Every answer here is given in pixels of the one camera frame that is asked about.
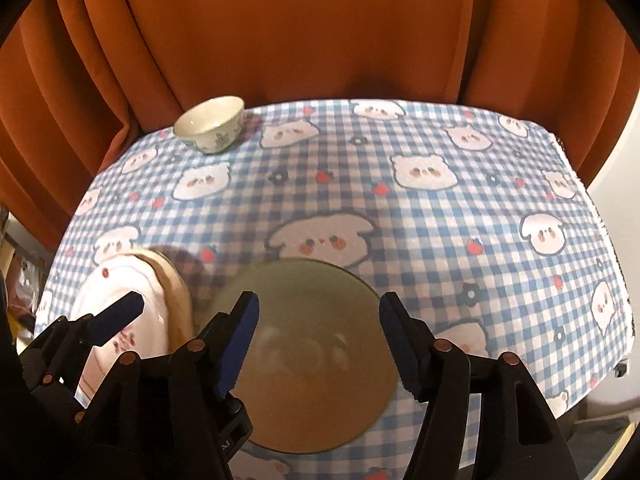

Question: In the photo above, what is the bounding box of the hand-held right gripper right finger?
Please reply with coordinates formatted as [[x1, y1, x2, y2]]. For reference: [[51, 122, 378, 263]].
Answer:
[[379, 291, 581, 480]]

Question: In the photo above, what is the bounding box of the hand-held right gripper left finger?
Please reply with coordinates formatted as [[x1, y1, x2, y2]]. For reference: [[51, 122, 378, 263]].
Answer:
[[70, 290, 261, 480]]

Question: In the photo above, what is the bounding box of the yellow floral plate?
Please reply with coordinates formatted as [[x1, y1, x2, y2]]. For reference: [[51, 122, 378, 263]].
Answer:
[[134, 247, 197, 347]]

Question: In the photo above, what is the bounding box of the blue checked printed tablecloth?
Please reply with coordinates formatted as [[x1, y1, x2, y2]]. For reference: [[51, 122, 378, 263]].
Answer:
[[35, 98, 633, 480]]

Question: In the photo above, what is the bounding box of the red rimmed white plate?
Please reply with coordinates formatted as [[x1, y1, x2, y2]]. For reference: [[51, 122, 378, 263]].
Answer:
[[74, 252, 169, 402]]

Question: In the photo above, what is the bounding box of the leaf print ceramic bowl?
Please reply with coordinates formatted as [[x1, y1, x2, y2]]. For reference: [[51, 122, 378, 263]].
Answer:
[[173, 95, 246, 156], [212, 258, 401, 455]]

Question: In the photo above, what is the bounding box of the orange curtain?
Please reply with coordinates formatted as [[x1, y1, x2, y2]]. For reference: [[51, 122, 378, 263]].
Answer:
[[0, 0, 640, 256]]

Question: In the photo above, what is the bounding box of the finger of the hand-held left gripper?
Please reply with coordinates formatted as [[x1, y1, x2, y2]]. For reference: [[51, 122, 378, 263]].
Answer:
[[30, 291, 147, 362]]

